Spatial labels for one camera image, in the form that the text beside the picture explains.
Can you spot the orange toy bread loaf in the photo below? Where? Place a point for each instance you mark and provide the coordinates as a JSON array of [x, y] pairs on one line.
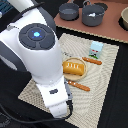
[[73, 68]]

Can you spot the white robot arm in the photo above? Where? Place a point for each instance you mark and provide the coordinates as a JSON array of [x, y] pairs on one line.
[[29, 44]]

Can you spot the round wooden plate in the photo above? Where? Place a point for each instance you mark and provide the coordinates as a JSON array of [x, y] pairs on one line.
[[73, 77]]

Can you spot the large grey pot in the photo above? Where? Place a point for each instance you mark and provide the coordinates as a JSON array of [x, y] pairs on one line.
[[88, 8]]

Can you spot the knife with orange handle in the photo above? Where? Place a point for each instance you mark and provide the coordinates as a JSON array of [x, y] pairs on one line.
[[69, 56]]

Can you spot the beige bowl on stove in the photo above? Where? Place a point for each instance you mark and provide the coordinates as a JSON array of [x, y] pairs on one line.
[[124, 15]]

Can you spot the white blue toy tube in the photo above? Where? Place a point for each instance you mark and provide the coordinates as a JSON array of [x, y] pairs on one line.
[[93, 15]]

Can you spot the light blue milk carton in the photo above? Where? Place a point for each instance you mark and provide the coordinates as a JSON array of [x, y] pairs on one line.
[[95, 49]]

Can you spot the beige woven placemat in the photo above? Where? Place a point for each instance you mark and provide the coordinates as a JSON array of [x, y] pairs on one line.
[[87, 106]]

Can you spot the fork with orange handle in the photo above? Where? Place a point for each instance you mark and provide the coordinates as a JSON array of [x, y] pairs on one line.
[[77, 85]]

